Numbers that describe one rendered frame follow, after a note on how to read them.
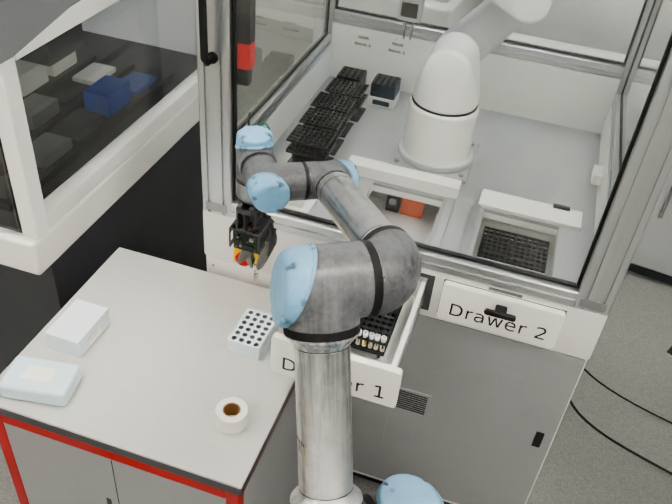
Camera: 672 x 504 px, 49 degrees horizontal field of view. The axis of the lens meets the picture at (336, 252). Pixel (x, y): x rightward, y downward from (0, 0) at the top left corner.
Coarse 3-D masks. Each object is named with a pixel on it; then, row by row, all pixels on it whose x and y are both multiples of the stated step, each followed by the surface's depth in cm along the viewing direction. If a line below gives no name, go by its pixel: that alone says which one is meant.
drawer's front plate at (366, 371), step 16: (272, 336) 157; (272, 352) 160; (288, 352) 158; (272, 368) 163; (288, 368) 161; (352, 368) 155; (368, 368) 153; (384, 368) 152; (400, 368) 152; (352, 384) 158; (368, 384) 156; (384, 384) 154; (400, 384) 155; (368, 400) 159; (384, 400) 157
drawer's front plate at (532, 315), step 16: (448, 288) 175; (464, 288) 174; (448, 304) 178; (464, 304) 177; (480, 304) 175; (496, 304) 174; (512, 304) 172; (528, 304) 171; (464, 320) 180; (480, 320) 178; (528, 320) 173; (544, 320) 172; (560, 320) 170; (512, 336) 178; (528, 336) 176; (544, 336) 175
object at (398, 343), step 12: (420, 288) 178; (408, 300) 183; (420, 300) 177; (408, 312) 180; (396, 324) 176; (408, 324) 168; (396, 336) 173; (408, 336) 168; (396, 348) 170; (384, 360) 166; (396, 360) 159
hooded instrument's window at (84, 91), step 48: (144, 0) 201; (192, 0) 228; (48, 48) 167; (96, 48) 185; (144, 48) 208; (192, 48) 237; (48, 96) 172; (96, 96) 191; (144, 96) 215; (48, 144) 176; (96, 144) 197; (0, 192) 172; (48, 192) 181
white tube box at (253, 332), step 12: (252, 312) 182; (264, 312) 181; (240, 324) 177; (252, 324) 179; (264, 324) 178; (228, 336) 174; (240, 336) 174; (252, 336) 175; (264, 336) 175; (228, 348) 175; (240, 348) 173; (252, 348) 172; (264, 348) 176
